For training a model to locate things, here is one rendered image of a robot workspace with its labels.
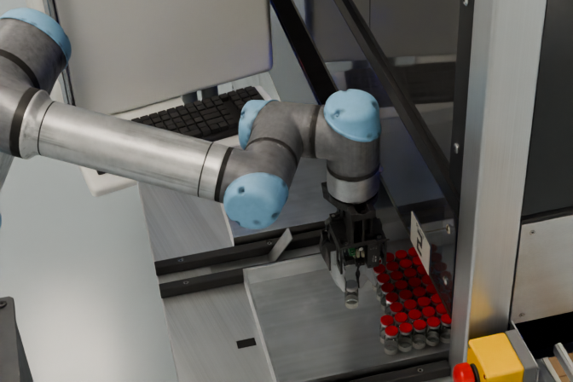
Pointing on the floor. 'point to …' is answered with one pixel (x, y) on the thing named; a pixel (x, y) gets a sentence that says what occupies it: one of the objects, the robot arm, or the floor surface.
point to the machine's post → (496, 140)
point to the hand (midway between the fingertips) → (350, 279)
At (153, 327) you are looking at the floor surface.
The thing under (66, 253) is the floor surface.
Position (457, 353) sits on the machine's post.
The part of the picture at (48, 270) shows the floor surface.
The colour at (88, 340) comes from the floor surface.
